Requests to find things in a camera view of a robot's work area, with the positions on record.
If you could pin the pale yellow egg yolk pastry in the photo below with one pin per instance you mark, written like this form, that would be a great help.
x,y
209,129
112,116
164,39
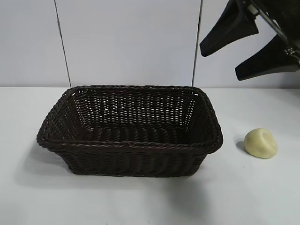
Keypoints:
x,y
257,145

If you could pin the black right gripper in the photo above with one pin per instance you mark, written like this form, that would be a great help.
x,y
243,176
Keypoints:
x,y
286,16

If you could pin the dark brown woven basket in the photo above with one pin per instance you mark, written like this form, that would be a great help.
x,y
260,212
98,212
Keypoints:
x,y
131,154

